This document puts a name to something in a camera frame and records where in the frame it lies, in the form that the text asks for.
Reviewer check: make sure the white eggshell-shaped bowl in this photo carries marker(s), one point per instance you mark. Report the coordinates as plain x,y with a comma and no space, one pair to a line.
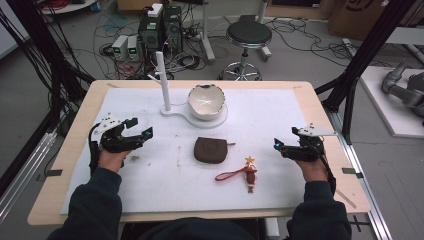
206,101

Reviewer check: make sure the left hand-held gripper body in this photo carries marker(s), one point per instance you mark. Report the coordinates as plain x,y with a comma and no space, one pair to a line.
115,141

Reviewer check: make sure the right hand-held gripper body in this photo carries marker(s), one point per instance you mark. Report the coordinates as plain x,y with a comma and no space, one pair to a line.
306,150

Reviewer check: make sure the white branch stand with tray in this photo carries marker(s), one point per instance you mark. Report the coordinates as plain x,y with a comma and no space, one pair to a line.
163,83

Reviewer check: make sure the black frame post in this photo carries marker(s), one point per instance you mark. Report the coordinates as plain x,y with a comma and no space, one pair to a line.
366,50
43,43

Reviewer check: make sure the white metal stand leg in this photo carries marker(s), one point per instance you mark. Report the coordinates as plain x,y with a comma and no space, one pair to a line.
206,36

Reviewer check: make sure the black round stool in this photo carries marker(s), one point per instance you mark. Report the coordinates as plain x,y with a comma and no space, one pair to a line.
248,33

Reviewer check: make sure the black tape piece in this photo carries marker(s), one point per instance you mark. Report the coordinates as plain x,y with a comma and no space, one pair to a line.
351,171
53,173

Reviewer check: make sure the white platform board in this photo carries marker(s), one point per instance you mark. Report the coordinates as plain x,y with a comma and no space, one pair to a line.
376,100

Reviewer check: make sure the wooden table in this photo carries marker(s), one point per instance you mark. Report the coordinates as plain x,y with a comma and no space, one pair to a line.
66,196

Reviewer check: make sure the aluminium rail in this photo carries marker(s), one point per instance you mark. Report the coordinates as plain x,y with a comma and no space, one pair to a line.
23,173
363,186

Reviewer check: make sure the white box on computer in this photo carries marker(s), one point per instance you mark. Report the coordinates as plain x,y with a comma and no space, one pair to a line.
155,10

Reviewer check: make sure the white round table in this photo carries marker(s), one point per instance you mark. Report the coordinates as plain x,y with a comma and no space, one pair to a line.
66,6

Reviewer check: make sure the person's dark torso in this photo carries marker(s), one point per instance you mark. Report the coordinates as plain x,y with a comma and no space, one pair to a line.
196,230

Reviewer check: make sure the white power supply unit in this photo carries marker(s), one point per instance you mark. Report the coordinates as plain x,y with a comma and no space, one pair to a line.
133,47
120,46

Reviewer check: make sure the person's right hand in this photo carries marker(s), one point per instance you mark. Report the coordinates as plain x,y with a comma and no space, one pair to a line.
313,171

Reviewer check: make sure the cardboard box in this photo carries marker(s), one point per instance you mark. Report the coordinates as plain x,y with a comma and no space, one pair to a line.
360,16

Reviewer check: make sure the black computer tower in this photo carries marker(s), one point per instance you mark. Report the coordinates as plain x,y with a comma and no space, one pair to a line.
150,36
173,31

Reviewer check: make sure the white table mat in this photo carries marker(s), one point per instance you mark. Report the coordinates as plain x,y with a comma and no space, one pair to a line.
166,186

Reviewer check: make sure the brown zip pouch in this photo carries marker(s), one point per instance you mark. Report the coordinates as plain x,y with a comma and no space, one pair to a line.
210,150

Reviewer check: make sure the person's left hand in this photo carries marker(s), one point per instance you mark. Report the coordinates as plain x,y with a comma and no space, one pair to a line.
111,160

